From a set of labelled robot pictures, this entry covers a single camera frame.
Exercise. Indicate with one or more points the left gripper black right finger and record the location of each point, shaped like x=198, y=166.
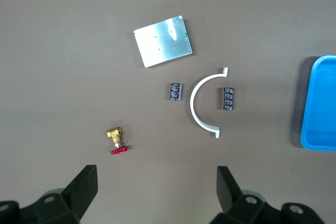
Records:
x=249, y=211

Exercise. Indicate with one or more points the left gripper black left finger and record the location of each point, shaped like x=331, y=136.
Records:
x=57, y=208

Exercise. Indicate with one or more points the blue plastic tray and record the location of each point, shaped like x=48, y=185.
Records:
x=323, y=103

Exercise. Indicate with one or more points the brown table cover mat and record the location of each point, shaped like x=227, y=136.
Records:
x=78, y=51

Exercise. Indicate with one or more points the silver metal plate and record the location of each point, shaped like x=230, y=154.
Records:
x=162, y=43

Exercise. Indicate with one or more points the white curved plastic bracket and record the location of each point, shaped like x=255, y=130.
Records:
x=193, y=103

